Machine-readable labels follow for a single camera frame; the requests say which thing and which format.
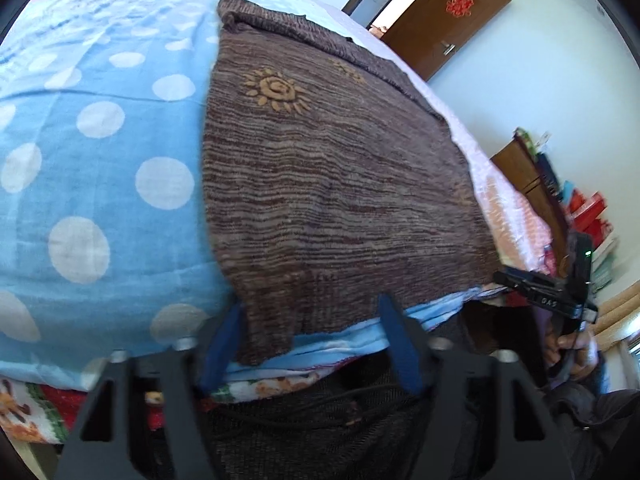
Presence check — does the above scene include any brown knit sweater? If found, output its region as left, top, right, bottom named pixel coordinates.
left=202, top=0, right=501, bottom=365

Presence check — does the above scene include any person's dark clothing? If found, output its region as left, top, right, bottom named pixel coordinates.
left=203, top=301, right=639, bottom=479

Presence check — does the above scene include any person's right hand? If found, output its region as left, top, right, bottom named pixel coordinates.
left=542, top=322, right=599, bottom=380

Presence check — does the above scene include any red patterned blanket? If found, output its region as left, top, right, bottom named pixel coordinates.
left=1, top=372, right=327, bottom=444

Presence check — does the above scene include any red gift bag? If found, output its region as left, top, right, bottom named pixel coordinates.
left=568, top=188, right=613, bottom=247

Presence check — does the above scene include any brown wooden desk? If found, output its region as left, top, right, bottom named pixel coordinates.
left=491, top=136, right=570, bottom=276

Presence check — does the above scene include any blue pink polka-dot bedsheet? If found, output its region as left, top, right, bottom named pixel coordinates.
left=0, top=0, right=551, bottom=394

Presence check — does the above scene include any brown wooden door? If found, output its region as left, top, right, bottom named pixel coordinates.
left=382, top=0, right=511, bottom=80

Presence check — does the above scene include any red double-happiness decoration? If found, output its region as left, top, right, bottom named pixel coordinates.
left=445, top=0, right=475, bottom=18

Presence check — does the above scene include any silver door handle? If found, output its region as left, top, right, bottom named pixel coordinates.
left=442, top=42, right=456, bottom=56

